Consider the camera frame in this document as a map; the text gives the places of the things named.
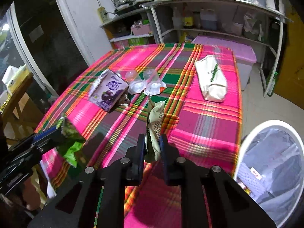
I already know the green printed package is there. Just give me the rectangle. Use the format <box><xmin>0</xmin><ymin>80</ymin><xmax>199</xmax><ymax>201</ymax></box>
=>
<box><xmin>128</xmin><ymin>36</ymin><xmax>155</xmax><ymax>47</ymax></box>

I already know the yellowish power strip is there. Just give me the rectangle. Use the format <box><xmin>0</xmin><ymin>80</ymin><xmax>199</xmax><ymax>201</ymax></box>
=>
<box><xmin>97</xmin><ymin>7</ymin><xmax>110</xmax><ymax>23</ymax></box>

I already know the cream snack wrapper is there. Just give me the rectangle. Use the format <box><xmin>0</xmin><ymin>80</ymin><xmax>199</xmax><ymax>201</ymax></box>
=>
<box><xmin>145</xmin><ymin>95</ymin><xmax>165</xmax><ymax>163</ymax></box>

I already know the white tissue pack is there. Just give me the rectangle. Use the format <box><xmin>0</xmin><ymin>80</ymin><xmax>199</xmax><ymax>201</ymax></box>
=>
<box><xmin>194</xmin><ymin>55</ymin><xmax>228</xmax><ymax>102</ymax></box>

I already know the crumpled plastic bag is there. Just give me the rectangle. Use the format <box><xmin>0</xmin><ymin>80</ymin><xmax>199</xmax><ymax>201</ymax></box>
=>
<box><xmin>243</xmin><ymin>12</ymin><xmax>262</xmax><ymax>41</ymax></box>

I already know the glass sliding door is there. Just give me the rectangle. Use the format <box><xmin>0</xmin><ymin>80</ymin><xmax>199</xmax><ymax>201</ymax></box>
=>
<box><xmin>0</xmin><ymin>0</ymin><xmax>95</xmax><ymax>100</ymax></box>

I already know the yellow wooden door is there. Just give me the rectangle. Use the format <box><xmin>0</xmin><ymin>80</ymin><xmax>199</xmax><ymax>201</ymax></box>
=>
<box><xmin>273</xmin><ymin>0</ymin><xmax>304</xmax><ymax>110</ymax></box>

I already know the pink lid storage bin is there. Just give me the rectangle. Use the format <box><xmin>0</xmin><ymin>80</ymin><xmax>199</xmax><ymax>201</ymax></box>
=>
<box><xmin>192</xmin><ymin>36</ymin><xmax>257</xmax><ymax>92</ymax></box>

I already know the translucent plastic jug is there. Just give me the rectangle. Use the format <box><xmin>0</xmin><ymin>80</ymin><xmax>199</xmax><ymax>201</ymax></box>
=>
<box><xmin>200</xmin><ymin>8</ymin><xmax>218</xmax><ymax>31</ymax></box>

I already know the green snack wrapper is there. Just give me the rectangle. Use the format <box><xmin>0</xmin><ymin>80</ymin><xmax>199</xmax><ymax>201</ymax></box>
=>
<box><xmin>56</xmin><ymin>114</ymin><xmax>86</xmax><ymax>169</ymax></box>

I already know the wooden side table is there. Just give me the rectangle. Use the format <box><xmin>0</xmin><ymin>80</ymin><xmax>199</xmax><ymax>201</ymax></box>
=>
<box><xmin>0</xmin><ymin>72</ymin><xmax>45</xmax><ymax>143</ymax></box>

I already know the black induction cooker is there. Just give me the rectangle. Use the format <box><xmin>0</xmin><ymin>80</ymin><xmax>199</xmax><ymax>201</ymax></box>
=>
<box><xmin>114</xmin><ymin>0</ymin><xmax>155</xmax><ymax>13</ymax></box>

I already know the purple milk carton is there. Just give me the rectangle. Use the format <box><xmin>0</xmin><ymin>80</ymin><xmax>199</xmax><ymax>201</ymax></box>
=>
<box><xmin>88</xmin><ymin>69</ymin><xmax>130</xmax><ymax>112</ymax></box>

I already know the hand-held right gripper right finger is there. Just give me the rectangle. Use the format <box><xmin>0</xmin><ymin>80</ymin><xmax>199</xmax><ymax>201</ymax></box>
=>
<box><xmin>159</xmin><ymin>134</ymin><xmax>277</xmax><ymax>228</ymax></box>

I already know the pink plaid tablecloth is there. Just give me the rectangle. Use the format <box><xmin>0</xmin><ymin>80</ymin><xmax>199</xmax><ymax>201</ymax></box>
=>
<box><xmin>34</xmin><ymin>42</ymin><xmax>243</xmax><ymax>228</ymax></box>

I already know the white foam fruit net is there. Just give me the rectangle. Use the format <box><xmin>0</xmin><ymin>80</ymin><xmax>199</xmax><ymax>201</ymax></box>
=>
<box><xmin>237</xmin><ymin>161</ymin><xmax>269</xmax><ymax>195</ymax></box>

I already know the pink plastic basket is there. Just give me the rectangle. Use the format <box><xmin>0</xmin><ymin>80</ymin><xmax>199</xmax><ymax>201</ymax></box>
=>
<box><xmin>131</xmin><ymin>24</ymin><xmax>152</xmax><ymax>36</ymax></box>

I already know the small brown wrapper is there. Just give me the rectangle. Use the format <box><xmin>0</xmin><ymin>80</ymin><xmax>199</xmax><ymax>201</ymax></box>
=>
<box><xmin>116</xmin><ymin>95</ymin><xmax>131</xmax><ymax>107</ymax></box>

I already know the clear plastic jelly cup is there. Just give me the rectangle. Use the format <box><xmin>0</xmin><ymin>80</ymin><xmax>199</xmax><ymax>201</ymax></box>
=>
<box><xmin>125</xmin><ymin>70</ymin><xmax>145</xmax><ymax>94</ymax></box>
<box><xmin>142</xmin><ymin>69</ymin><xmax>167</xmax><ymax>97</ymax></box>

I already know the yellow printed bag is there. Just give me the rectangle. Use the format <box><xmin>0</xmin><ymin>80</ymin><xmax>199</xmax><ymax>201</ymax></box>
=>
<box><xmin>179</xmin><ymin>31</ymin><xmax>194</xmax><ymax>44</ymax></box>

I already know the steel steamer pot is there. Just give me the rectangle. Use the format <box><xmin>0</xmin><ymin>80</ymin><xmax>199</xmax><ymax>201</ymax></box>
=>
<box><xmin>113</xmin><ymin>0</ymin><xmax>136</xmax><ymax>7</ymax></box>

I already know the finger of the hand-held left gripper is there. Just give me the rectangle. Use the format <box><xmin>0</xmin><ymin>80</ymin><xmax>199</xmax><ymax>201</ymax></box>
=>
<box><xmin>0</xmin><ymin>134</ymin><xmax>66</xmax><ymax>178</ymax></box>
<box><xmin>8</xmin><ymin>126</ymin><xmax>63</xmax><ymax>151</ymax></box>

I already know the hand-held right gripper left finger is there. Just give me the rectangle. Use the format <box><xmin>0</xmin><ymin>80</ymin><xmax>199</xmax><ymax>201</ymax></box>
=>
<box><xmin>27</xmin><ymin>134</ymin><xmax>146</xmax><ymax>228</ymax></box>

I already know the white plastic tub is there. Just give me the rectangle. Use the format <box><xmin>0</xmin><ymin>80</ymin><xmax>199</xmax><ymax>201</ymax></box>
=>
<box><xmin>231</xmin><ymin>22</ymin><xmax>244</xmax><ymax>36</ymax></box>

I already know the white round waste bin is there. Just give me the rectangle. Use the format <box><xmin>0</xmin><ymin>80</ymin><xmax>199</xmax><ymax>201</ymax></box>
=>
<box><xmin>234</xmin><ymin>120</ymin><xmax>304</xmax><ymax>228</ymax></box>

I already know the white plastic bottle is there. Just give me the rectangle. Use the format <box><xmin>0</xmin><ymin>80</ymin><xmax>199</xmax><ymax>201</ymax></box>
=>
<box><xmin>172</xmin><ymin>7</ymin><xmax>182</xmax><ymax>29</ymax></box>

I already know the small metal shelf unit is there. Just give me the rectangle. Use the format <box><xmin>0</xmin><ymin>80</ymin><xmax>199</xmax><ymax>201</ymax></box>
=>
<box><xmin>100</xmin><ymin>8</ymin><xmax>157</xmax><ymax>50</ymax></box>

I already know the yellow label soy bottle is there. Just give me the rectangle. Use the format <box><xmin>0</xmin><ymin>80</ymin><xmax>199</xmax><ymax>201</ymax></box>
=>
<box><xmin>182</xmin><ymin>5</ymin><xmax>193</xmax><ymax>28</ymax></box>

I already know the pink printed package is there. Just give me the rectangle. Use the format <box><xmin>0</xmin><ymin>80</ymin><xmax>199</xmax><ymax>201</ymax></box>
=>
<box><xmin>115</xmin><ymin>39</ymin><xmax>130</xmax><ymax>49</ymax></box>

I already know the person's left forearm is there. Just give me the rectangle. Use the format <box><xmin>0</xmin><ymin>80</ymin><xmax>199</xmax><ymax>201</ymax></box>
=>
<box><xmin>0</xmin><ymin>178</ymin><xmax>48</xmax><ymax>228</ymax></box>

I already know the yellow tissue box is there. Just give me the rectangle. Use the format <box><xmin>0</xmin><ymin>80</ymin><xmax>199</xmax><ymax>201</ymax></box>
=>
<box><xmin>2</xmin><ymin>64</ymin><xmax>31</xmax><ymax>93</ymax></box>

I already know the green plastic bottle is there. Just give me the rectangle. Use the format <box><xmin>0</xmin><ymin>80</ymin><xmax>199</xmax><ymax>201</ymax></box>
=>
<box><xmin>268</xmin><ymin>72</ymin><xmax>278</xmax><ymax>95</ymax></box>

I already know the clear plastic bin liner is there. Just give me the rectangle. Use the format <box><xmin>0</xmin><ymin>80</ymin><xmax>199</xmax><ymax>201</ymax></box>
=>
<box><xmin>237</xmin><ymin>128</ymin><xmax>304</xmax><ymax>221</ymax></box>

